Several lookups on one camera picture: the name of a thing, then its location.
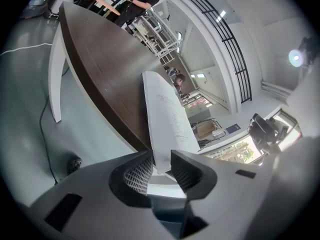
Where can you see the clothes rack with garments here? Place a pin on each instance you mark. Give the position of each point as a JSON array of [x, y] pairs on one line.
[[206, 130]]

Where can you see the round ceiling lamp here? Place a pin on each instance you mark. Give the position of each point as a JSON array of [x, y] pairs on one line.
[[296, 58]]

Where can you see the black mezzanine railing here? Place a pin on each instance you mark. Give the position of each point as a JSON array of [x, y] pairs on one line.
[[232, 41]]

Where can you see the grey locker cabinet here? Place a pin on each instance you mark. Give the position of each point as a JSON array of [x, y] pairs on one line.
[[200, 112]]

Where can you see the dark blue cover book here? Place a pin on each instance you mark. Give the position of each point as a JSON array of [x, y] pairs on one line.
[[165, 114]]

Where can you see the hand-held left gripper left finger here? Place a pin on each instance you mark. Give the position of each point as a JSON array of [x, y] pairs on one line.
[[100, 204]]

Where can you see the dark wooden table white legs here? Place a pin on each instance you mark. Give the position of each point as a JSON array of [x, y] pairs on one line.
[[105, 59]]

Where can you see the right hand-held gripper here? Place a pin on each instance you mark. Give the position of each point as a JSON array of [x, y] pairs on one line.
[[268, 131]]

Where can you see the white shelving rack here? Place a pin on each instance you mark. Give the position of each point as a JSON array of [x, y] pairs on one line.
[[157, 36]]

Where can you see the person's right hand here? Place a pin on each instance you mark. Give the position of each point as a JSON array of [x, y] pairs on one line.
[[252, 128]]

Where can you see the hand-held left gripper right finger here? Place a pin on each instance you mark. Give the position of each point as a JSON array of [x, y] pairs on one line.
[[225, 191]]

